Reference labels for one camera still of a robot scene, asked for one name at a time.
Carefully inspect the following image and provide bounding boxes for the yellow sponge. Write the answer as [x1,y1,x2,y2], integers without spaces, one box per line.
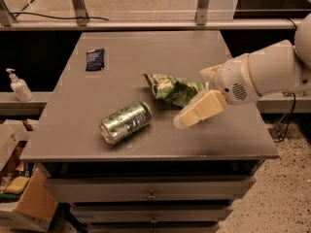
[4,177,30,195]

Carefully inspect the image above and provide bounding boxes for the grey drawer cabinet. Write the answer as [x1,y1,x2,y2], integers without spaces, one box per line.
[22,31,278,233]

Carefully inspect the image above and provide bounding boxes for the green soda can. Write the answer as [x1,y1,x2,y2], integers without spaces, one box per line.
[99,101,152,145]

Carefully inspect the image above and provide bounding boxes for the white pump bottle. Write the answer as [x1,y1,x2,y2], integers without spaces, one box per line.
[6,68,33,102]

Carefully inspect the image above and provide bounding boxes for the metal railing frame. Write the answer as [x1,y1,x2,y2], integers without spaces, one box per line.
[1,0,311,31]

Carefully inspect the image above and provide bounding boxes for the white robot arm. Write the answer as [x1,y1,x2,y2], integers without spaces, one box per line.
[173,15,311,129]

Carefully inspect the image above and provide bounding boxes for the cardboard box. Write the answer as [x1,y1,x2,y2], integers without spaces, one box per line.
[0,119,58,232]

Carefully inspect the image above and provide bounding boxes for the green jalapeno chip bag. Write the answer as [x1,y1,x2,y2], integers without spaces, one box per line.
[144,74,206,108]

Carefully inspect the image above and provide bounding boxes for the dark blue snack packet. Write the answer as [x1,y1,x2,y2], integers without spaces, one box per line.
[86,49,105,71]

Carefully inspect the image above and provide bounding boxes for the black cable on floor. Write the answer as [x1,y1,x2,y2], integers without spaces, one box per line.
[273,92,297,144]

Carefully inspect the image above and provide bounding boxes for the black cable behind glass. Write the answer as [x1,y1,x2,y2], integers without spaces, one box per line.
[9,11,111,22]

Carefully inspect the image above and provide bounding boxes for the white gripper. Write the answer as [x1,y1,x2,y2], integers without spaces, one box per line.
[173,53,260,129]

